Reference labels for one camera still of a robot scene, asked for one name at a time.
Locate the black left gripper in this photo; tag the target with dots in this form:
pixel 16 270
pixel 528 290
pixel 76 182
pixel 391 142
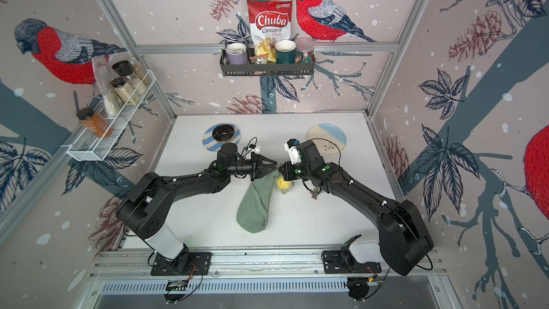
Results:
pixel 256 166

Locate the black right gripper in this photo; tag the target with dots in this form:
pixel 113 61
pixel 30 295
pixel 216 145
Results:
pixel 287 172

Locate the yellow plush bird keychain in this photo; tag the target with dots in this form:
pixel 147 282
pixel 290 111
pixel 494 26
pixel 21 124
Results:
pixel 283 185

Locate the green fabric handbag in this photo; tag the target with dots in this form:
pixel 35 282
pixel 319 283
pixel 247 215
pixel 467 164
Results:
pixel 253 213

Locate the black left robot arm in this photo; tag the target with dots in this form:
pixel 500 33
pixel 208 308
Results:
pixel 145 209

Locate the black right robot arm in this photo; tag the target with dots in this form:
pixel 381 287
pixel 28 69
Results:
pixel 403 237

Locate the red Chuba chips bag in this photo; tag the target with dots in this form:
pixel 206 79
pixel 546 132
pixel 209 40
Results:
pixel 270 19

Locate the clear plastic bag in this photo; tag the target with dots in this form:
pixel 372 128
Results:
pixel 112 101

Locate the black bowl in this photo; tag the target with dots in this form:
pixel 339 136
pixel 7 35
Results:
pixel 223 133

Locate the cream and blue plate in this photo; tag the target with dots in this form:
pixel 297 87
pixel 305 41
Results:
pixel 328 138

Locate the blue striped plate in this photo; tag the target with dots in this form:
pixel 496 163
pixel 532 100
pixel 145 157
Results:
pixel 211 145

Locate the green mug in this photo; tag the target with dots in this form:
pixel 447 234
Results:
pixel 286 52

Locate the purple mug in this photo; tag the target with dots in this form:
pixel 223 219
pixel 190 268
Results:
pixel 236 53

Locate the pink lidded jar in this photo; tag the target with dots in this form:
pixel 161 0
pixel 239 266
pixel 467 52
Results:
pixel 305 48

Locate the tall black lid spice jar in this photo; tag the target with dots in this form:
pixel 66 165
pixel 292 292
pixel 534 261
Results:
pixel 125 70

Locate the orange spice jar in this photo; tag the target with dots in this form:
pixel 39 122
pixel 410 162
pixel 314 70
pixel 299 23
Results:
pixel 95 123

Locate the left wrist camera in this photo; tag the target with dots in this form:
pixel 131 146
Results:
pixel 251 150

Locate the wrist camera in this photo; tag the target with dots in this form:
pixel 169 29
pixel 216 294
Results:
pixel 251 150
pixel 291 148

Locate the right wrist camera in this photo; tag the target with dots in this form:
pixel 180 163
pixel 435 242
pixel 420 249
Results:
pixel 291 148

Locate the black wall shelf basket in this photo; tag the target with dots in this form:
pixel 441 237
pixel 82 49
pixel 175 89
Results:
pixel 269 69

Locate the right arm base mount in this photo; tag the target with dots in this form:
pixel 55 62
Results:
pixel 342 261

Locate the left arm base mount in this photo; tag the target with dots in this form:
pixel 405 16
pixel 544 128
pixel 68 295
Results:
pixel 185 264

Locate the white wire wall rack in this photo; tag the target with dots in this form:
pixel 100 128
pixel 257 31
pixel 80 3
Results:
pixel 87 147

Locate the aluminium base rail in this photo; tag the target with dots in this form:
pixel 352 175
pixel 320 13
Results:
pixel 290 261

